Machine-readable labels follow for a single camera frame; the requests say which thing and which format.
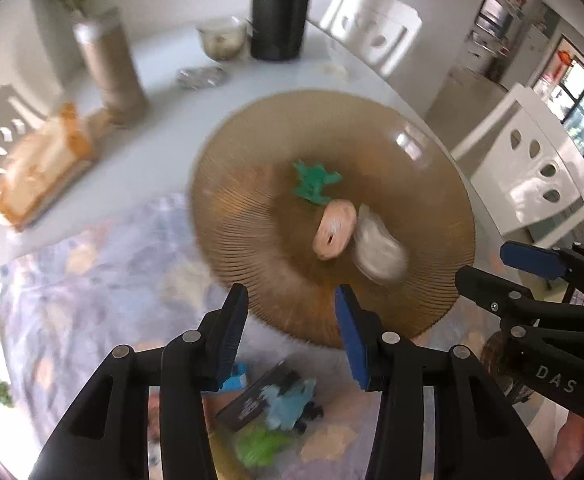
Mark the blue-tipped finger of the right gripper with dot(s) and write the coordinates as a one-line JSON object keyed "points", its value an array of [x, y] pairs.
{"points": [[551, 264]]}

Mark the floral blue tablecloth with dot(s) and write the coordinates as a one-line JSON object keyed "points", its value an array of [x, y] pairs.
{"points": [[138, 278]]}

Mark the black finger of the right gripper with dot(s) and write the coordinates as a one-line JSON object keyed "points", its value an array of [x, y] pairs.
{"points": [[514, 304]]}

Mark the dark green toy figure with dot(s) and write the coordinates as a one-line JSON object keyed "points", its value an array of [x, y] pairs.
{"points": [[311, 182]]}

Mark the white chair behind table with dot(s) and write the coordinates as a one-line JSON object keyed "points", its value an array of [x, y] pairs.
{"points": [[378, 32]]}

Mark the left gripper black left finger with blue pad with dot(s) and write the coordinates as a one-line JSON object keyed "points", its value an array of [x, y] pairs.
{"points": [[103, 434]]}

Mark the white chair at right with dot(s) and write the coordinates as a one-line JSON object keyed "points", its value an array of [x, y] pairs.
{"points": [[532, 172]]}

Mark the glass bowl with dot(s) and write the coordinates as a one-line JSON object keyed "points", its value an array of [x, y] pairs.
{"points": [[223, 39]]}

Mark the person's hand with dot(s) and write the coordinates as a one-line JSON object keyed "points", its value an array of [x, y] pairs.
{"points": [[569, 447]]}

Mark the tall black cylinder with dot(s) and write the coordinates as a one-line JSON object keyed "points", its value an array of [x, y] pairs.
{"points": [[278, 28]]}

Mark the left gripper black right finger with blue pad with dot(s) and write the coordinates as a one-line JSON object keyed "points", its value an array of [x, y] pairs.
{"points": [[478, 435]]}

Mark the light blue toy dinosaur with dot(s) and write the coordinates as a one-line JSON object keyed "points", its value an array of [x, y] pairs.
{"points": [[291, 409]]}

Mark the grey white seashell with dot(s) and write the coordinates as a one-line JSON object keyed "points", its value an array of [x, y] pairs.
{"points": [[377, 254]]}

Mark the bright green toy frog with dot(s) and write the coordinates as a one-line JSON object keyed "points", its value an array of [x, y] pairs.
{"points": [[258, 446]]}

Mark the round brown ribbed tray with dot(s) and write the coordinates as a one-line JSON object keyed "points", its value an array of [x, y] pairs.
{"points": [[254, 229]]}

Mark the black small box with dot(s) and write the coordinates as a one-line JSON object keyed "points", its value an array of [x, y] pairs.
{"points": [[252, 402]]}

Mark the blue lighter box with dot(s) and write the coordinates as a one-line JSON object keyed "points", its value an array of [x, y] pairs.
{"points": [[238, 379]]}

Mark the orange tissue box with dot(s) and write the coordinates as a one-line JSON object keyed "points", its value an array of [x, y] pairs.
{"points": [[43, 164]]}

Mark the beige thermos bottle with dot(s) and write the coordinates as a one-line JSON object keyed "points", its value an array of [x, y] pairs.
{"points": [[103, 41]]}

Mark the pink seashell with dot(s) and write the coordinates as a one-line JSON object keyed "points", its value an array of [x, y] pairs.
{"points": [[335, 229]]}

